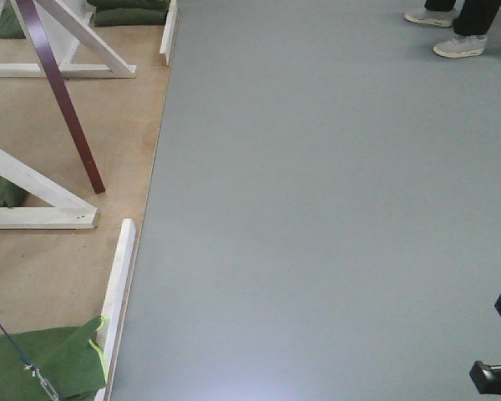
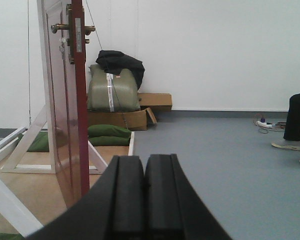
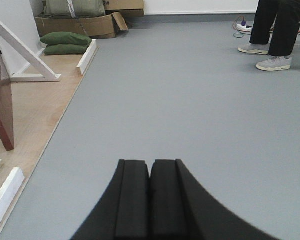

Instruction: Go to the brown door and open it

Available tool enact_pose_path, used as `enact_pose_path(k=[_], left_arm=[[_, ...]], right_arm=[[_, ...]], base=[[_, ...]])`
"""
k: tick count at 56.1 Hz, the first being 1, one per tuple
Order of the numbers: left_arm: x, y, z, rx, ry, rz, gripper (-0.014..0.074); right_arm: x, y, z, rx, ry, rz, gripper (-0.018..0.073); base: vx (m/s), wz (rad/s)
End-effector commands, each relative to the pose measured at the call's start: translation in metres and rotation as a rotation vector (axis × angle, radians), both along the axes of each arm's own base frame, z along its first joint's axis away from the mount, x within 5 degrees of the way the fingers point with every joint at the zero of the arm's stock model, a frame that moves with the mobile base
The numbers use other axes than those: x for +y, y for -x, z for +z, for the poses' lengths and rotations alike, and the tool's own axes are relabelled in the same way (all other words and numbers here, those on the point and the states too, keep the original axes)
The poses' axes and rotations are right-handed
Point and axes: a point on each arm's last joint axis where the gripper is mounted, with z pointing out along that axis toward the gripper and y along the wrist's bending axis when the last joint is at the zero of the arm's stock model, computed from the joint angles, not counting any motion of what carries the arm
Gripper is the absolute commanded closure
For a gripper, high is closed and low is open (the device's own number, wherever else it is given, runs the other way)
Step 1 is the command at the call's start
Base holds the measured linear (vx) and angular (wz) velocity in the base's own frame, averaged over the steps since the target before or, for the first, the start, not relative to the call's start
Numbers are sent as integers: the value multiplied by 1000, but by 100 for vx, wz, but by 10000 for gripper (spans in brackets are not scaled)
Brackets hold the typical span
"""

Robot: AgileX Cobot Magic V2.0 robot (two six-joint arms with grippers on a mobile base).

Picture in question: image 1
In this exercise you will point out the brown wooden door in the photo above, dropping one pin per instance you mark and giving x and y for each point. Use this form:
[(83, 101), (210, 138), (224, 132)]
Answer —
[(29, 15)]

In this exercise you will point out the grey sneaker right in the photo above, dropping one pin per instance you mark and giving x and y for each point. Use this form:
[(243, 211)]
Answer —
[(461, 47)]

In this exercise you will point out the grey sneaker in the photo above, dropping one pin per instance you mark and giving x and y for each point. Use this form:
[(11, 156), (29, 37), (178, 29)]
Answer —
[(428, 17), (461, 47)]

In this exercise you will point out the black trouser leg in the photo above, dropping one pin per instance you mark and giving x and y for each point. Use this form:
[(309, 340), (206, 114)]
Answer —
[(475, 17)]

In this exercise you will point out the grey sneaker left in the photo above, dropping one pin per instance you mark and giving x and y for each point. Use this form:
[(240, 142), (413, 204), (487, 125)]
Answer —
[(428, 17)]

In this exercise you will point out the green sandbag near front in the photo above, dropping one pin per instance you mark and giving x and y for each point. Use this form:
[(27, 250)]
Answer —
[(68, 357)]

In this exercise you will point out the plywood base platform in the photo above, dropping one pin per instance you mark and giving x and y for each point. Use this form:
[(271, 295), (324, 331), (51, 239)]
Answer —
[(59, 278)]

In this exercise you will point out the green sandbag lower stacked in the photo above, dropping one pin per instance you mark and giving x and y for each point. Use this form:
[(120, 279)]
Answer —
[(108, 17)]

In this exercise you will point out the green sandbag stacked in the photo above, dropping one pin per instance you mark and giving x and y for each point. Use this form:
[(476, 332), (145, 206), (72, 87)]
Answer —
[(158, 5), (108, 17)]

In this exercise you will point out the green sandbag upper stacked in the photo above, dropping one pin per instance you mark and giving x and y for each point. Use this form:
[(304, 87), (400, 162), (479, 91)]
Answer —
[(158, 5)]

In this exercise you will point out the green sandbag behind brace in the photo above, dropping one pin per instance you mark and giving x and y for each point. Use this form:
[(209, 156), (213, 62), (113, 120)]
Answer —
[(11, 195)]

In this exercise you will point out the white wooden edge rail near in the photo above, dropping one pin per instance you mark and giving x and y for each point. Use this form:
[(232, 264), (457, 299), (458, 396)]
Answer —
[(108, 337)]

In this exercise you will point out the white wooden edge rail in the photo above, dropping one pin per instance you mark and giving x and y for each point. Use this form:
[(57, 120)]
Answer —
[(108, 337), (168, 37)]

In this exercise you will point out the white wooden edge rail far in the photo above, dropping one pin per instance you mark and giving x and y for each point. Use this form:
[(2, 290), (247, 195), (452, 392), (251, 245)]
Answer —
[(168, 37)]

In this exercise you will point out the white wooden door frame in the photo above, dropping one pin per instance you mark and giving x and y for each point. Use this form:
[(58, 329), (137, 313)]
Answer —
[(64, 210)]

